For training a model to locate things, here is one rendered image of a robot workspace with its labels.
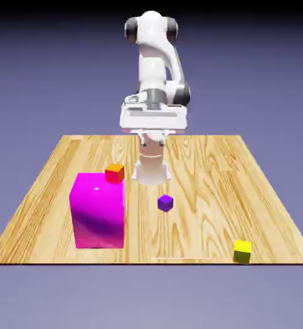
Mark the large magenta box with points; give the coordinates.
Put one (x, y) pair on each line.
(97, 213)

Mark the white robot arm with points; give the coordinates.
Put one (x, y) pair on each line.
(151, 66)

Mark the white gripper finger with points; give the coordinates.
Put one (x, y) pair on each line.
(143, 140)
(162, 140)

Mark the small purple cube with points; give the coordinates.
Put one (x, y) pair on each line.
(165, 203)

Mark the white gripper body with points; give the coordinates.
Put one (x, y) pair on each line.
(152, 119)

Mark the small yellow cube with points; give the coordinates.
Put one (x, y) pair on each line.
(242, 250)

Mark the small orange cube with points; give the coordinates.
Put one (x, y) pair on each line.
(114, 173)

